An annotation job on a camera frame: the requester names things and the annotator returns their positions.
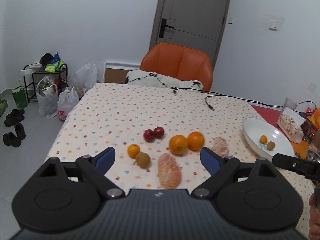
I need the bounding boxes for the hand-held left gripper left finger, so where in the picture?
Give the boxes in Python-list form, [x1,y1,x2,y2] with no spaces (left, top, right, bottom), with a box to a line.
[32,147,127,198]

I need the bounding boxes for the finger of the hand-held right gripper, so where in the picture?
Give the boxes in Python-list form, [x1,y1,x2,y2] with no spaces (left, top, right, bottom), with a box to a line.
[272,153,320,183]

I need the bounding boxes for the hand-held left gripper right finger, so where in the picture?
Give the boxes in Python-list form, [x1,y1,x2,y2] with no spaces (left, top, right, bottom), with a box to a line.
[191,147,282,198]

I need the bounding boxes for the short peeled pomelo segment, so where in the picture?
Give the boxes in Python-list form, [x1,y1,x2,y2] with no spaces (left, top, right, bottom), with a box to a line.
[211,136,230,158]

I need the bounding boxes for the large orange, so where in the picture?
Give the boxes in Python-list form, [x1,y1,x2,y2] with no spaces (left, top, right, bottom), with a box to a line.
[187,131,205,151]
[169,135,188,155]

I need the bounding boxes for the brown kiwi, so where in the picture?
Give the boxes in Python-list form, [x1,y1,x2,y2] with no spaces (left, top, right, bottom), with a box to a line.
[135,152,151,168]

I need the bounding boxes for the white plate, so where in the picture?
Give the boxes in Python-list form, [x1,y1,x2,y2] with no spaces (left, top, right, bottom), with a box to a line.
[242,117,296,163]

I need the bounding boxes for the person's right hand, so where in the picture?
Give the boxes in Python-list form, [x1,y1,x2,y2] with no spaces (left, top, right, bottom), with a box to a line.
[308,194,320,240]

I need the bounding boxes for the steel bowl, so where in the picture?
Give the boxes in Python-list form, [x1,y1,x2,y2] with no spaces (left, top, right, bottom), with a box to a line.
[307,149,320,161]

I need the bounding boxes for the printed tissue pack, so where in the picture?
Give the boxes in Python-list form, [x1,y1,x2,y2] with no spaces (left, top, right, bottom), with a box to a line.
[277,107,307,144]

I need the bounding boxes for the yellow snack bag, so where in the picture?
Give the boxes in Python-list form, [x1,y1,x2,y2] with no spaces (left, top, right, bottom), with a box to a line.
[301,110,320,132]

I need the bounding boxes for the floral dotted tablecloth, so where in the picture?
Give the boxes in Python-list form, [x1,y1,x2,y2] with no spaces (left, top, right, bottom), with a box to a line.
[45,82,315,205]

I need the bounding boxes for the red orange paw-print mat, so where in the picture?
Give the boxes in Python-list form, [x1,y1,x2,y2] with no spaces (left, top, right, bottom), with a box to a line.
[251,104,315,160]

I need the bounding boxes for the clear plastic cup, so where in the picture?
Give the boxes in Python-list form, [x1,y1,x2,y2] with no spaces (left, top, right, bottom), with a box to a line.
[284,97,298,112]

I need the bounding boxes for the white plastic bag red print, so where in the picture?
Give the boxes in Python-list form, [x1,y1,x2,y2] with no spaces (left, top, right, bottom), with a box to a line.
[57,87,80,122]

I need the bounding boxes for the clear plastic bag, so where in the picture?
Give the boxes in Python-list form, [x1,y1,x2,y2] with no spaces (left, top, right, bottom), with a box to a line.
[67,61,104,98]

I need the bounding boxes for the white cushion with black letters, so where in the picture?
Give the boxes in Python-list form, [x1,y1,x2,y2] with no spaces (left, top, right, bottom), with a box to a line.
[125,69,204,92]

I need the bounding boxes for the black shoe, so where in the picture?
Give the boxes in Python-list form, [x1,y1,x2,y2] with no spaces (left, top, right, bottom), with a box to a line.
[4,116,24,127]
[14,123,26,140]
[2,132,22,147]
[6,109,25,120]

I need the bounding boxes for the orange leather chair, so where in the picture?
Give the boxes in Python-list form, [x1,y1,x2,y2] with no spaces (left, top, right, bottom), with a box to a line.
[139,42,214,92]

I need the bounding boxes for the green packets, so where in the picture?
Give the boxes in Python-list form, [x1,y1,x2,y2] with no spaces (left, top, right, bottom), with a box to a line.
[45,60,64,72]

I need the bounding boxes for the black metal rack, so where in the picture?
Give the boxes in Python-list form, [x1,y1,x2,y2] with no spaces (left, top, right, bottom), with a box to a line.
[23,64,68,103]

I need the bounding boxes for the black cloth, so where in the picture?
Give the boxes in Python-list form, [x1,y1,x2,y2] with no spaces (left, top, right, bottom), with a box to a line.
[40,52,54,65]

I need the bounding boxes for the grey door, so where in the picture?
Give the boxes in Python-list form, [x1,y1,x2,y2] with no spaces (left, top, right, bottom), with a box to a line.
[149,0,234,67]

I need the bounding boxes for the black charging cable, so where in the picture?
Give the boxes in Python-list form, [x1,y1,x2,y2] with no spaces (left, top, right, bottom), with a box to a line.
[172,87,220,96]
[205,94,284,111]

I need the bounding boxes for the thin black cable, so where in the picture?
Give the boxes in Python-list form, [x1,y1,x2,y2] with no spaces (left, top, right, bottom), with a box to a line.
[295,101,317,112]

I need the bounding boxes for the cork board with white frame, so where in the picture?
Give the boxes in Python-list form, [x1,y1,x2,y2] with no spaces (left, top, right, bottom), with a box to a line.
[104,62,142,83]

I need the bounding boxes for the black door handle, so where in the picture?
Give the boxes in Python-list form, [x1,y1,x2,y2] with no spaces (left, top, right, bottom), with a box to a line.
[159,18,175,39]

